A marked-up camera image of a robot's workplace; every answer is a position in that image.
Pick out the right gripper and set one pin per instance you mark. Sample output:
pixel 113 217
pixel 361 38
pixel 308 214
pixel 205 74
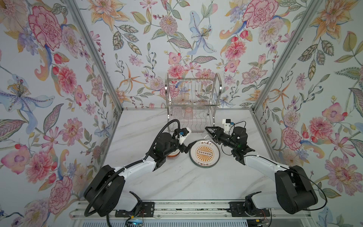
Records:
pixel 219 135

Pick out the orange bowl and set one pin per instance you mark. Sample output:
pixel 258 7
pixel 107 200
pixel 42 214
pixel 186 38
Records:
pixel 173 154

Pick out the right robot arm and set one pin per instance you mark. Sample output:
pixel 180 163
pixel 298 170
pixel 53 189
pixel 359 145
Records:
pixel 294 191

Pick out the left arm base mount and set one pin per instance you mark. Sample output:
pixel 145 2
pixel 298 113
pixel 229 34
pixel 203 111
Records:
pixel 130 205

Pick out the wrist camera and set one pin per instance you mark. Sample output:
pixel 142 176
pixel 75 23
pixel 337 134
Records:
pixel 183 134
pixel 228 124

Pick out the dark-rimmed lettered plate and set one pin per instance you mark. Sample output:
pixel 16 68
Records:
pixel 204 156

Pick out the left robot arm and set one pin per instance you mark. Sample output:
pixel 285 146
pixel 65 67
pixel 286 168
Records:
pixel 105 192

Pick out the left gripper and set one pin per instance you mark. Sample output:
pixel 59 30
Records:
pixel 177 143

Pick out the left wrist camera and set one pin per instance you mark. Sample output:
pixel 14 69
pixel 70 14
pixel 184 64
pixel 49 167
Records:
pixel 183 134

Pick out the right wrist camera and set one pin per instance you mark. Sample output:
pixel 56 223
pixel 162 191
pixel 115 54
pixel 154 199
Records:
pixel 228 124

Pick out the orange patterned plate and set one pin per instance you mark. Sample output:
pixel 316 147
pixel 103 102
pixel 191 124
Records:
pixel 204 143

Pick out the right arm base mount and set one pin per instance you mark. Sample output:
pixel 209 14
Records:
pixel 246 208

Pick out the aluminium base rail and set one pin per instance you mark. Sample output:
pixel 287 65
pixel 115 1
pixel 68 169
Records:
pixel 208 209

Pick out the chrome two-tier dish rack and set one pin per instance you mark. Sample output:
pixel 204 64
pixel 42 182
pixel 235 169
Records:
pixel 201 94

